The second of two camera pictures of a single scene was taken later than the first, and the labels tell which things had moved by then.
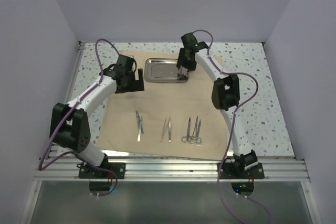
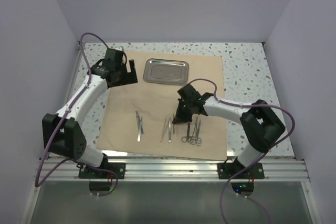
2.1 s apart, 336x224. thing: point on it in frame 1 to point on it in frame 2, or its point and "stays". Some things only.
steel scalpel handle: [140, 127] stays
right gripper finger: [181, 59] to [184, 113]
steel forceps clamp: [192, 139] stays
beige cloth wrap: [176, 118] stays
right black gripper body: [186, 59] to [189, 103]
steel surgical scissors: [199, 141] stays
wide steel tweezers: [169, 130] stays
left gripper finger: [133, 85] to [121, 76]
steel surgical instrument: [163, 134] stays
